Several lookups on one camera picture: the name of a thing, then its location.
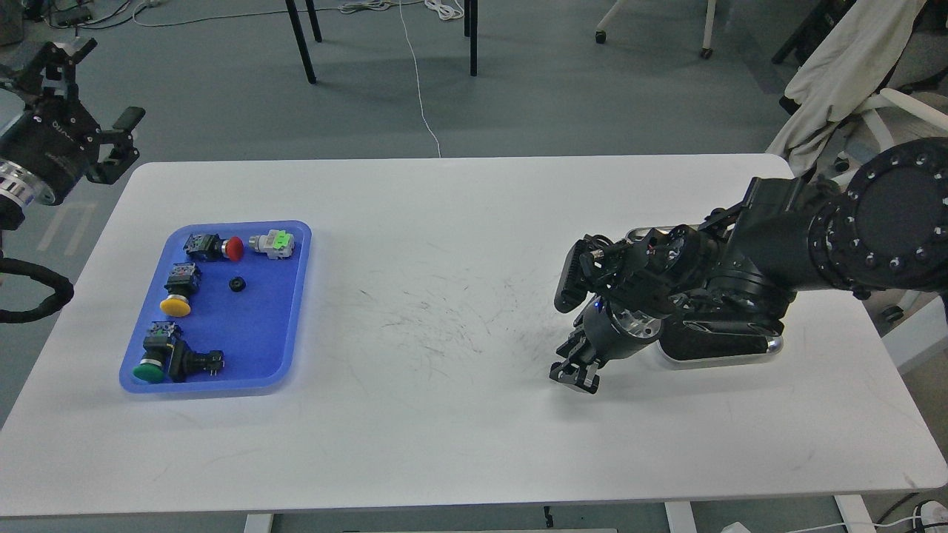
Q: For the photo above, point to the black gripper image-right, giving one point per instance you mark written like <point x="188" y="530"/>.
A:
<point x="602" y="334"/>

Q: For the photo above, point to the black table leg left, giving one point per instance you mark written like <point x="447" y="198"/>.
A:
<point x="298" y="32"/>

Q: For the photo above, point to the black switch block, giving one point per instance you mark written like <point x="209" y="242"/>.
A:
<point x="184" y="362"/>

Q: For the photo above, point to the black table leg right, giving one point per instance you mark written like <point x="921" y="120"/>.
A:
<point x="470" y="18"/>

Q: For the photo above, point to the yellow push button switch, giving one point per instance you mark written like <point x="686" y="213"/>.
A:
<point x="182" y="283"/>

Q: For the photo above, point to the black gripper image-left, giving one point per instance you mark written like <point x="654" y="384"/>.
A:
<point x="49" y="149"/>

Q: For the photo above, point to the black table leg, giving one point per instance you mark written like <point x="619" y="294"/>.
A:
<point x="298" y="32"/>
<point x="470" y="18"/>

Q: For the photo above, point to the green push button switch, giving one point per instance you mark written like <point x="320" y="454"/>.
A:
<point x="158" y="344"/>

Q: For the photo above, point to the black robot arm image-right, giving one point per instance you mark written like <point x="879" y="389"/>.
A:
<point x="886" y="229"/>

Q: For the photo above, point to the green grey switch module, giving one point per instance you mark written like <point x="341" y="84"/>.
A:
<point x="276" y="244"/>

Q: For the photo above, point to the red push button switch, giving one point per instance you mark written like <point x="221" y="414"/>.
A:
<point x="211" y="247"/>

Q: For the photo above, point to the silver metal tray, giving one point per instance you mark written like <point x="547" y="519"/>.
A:
<point x="702" y="298"/>

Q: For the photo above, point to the small black gear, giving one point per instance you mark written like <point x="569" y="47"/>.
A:
<point x="236" y="284"/>

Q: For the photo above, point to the blue plastic tray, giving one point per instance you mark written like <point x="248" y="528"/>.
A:
<point x="255" y="328"/>

